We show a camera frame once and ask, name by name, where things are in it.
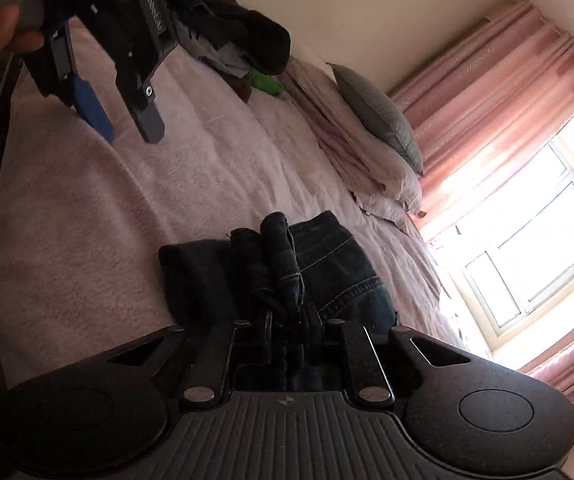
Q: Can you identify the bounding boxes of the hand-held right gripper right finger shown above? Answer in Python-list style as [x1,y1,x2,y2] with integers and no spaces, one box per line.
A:
[317,319,474,407]

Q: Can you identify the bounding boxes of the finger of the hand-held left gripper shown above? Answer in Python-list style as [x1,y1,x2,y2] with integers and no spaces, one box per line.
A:
[115,66,166,145]
[49,21,116,142]

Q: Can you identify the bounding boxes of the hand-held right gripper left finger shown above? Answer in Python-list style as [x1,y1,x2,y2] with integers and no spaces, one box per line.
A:
[102,319,268,406]

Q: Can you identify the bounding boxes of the dark blue jeans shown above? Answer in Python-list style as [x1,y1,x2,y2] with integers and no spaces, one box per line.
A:
[158,210,400,392]

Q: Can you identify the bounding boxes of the grey hoodie with black print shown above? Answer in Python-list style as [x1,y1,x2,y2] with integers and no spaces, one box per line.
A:
[177,22,250,82]

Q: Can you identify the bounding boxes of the brown garment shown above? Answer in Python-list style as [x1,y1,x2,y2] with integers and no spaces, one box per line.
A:
[227,75,254,104]

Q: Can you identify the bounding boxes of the green object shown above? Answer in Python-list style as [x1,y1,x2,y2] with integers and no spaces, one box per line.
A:
[249,68,284,98]

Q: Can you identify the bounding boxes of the black garment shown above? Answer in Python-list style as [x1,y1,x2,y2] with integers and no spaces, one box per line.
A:
[167,0,294,77]

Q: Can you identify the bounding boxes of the pink pillow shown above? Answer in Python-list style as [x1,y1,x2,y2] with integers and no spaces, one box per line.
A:
[362,147,424,213]

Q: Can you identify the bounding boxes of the white framed window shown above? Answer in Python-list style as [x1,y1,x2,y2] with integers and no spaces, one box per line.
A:
[419,105,574,358]

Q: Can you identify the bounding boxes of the pink curtain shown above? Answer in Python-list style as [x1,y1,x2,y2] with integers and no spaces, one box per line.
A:
[388,0,574,242]
[523,319,574,402]

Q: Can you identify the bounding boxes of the grey checked pillow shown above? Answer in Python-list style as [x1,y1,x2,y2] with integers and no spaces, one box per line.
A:
[326,62,426,177]

